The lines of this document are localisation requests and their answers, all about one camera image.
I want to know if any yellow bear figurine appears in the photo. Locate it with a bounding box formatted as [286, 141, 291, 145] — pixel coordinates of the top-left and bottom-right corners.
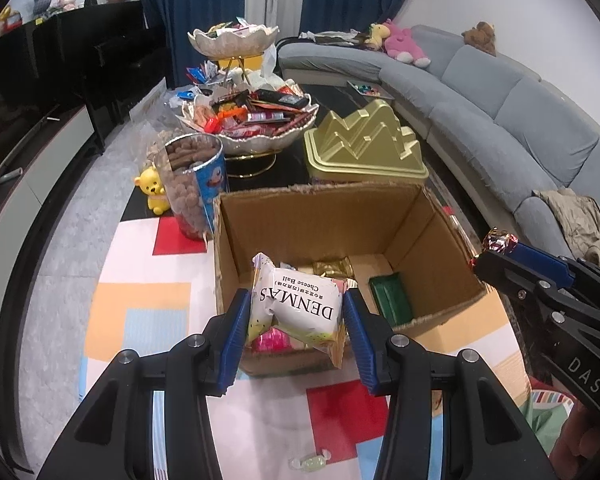
[134, 166, 170, 216]

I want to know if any green packet in box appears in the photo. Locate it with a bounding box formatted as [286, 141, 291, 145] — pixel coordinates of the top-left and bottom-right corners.
[370, 273, 414, 327]

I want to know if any brown teddy bear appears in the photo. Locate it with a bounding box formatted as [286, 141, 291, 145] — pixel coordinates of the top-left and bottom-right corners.
[462, 21, 496, 56]

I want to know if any right human hand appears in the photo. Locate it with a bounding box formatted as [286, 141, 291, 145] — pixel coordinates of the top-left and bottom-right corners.
[550, 401, 600, 479]

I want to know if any pale green candy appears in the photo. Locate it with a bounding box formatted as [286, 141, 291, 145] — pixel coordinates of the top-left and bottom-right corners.
[289, 448, 332, 474]

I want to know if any grey curved sofa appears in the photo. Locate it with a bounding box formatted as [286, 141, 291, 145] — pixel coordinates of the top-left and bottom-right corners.
[277, 25, 600, 256]

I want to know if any pink snack packet in box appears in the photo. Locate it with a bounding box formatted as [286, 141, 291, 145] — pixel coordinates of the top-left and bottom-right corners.
[251, 327, 292, 353]

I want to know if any yellow plush toy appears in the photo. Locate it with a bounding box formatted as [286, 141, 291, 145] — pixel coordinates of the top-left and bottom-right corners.
[365, 24, 391, 51]

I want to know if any brown cardboard box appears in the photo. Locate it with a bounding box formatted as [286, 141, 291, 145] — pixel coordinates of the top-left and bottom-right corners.
[212, 181, 488, 378]

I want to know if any gold fortune biscuit packet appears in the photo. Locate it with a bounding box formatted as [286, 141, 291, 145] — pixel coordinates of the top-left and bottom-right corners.
[431, 390, 443, 417]

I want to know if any black television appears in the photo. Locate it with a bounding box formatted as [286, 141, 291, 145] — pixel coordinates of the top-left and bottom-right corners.
[0, 1, 168, 163]

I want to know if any pink plush toy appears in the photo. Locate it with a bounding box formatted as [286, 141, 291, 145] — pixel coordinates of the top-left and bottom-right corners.
[384, 20, 431, 68]

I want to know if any gold foil candy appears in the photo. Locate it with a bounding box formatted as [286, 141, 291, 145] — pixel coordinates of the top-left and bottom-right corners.
[312, 257, 354, 280]

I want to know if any beige jacket on sofa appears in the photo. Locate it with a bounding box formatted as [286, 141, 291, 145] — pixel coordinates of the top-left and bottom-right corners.
[533, 188, 600, 267]

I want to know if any gold mountain shaped box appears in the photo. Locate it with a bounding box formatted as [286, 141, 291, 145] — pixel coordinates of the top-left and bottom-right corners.
[303, 99, 429, 184]

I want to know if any white tiered snack stand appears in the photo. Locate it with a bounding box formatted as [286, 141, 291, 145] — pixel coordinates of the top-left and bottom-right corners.
[175, 18, 320, 159]

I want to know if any grey bunny plush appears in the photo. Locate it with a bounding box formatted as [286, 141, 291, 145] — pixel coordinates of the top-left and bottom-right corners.
[32, 0, 52, 18]

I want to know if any white orange Denmas snack bag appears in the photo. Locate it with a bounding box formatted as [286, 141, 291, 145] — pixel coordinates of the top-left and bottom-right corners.
[247, 252, 358, 368]

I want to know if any grey storage bin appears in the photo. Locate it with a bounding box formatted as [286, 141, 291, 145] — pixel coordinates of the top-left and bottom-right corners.
[347, 80, 394, 102]

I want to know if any clear jar of nuts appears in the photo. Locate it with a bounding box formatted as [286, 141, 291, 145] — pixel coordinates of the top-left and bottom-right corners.
[156, 132, 227, 243]

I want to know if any red gold candy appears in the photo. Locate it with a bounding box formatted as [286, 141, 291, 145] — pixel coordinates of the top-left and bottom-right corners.
[470, 228, 519, 268]

